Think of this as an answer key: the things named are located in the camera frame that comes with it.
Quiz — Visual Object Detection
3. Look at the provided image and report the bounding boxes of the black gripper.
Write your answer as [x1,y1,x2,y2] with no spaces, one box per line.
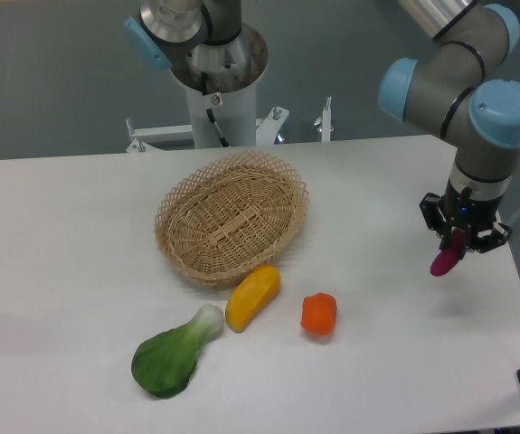
[419,176,512,258]

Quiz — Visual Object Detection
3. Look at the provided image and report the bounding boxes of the purple sweet potato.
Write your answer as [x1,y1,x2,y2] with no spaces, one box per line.
[430,228,465,277]

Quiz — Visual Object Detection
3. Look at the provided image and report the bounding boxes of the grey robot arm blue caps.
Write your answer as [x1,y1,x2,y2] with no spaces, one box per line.
[124,1,520,259]

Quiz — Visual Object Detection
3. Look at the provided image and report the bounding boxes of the orange persimmon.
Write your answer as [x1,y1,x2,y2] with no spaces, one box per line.
[300,292,337,336]

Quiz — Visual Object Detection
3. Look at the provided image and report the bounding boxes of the yellow mango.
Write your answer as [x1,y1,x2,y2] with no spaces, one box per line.
[225,264,281,333]

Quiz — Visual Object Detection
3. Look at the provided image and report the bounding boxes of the woven wicker basket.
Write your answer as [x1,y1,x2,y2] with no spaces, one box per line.
[154,151,309,286]

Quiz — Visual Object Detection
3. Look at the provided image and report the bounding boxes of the green bok choy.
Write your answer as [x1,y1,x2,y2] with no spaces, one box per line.
[131,304,224,399]

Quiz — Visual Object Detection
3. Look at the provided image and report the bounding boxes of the white metal base frame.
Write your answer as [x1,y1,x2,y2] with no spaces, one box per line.
[124,96,336,153]

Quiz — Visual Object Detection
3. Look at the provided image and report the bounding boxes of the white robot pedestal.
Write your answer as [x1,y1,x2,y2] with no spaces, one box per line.
[167,22,269,149]

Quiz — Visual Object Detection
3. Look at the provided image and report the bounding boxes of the black cable on pedestal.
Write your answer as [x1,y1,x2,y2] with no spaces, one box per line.
[199,71,230,148]

